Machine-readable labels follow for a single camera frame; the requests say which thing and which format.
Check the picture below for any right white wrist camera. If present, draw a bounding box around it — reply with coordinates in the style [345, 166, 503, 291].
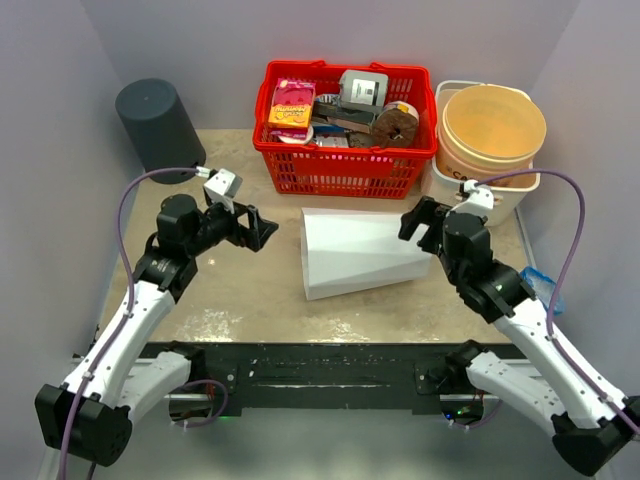
[452, 180, 494, 223]

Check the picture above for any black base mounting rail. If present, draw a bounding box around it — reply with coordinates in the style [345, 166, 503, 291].
[140, 340, 525, 417]

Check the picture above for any pink yellow snack box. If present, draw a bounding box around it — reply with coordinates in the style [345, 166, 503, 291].
[267, 78, 316, 136]

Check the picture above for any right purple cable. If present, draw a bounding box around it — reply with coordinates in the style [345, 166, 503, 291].
[474, 168, 640, 434]

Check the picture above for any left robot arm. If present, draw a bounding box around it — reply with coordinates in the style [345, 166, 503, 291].
[35, 194, 279, 467]

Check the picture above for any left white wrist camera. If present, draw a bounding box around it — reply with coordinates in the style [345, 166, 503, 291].
[198, 167, 243, 213]

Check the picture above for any red plastic shopping basket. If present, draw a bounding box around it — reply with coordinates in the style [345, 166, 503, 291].
[252, 60, 438, 199]

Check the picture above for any purple cable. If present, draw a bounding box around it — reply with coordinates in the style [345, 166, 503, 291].
[474, 168, 640, 434]
[55, 167, 209, 480]

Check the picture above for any grey white device box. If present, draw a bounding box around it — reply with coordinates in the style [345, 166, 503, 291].
[339, 69, 389, 112]

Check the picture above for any orange translucent bucket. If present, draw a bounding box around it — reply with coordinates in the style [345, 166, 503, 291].
[435, 84, 547, 180]

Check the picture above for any white perforated storage basket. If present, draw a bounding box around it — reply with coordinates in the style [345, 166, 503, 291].
[419, 79, 543, 227]

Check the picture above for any dark flat box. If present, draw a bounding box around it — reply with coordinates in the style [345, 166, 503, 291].
[311, 102, 376, 134]

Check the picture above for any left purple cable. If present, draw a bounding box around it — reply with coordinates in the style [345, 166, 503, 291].
[55, 167, 209, 480]

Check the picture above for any dark blue bucket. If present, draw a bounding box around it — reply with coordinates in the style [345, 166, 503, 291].
[115, 78, 206, 184]

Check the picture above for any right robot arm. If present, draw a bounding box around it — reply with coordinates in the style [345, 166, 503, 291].
[398, 197, 639, 477]

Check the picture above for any white octagonal bin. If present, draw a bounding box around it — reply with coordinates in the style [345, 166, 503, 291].
[301, 208, 431, 301]

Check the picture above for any blue plastic bag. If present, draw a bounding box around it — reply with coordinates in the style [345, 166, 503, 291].
[520, 266, 566, 315]

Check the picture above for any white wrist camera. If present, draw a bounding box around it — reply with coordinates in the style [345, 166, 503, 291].
[198, 167, 243, 213]
[452, 180, 494, 223]

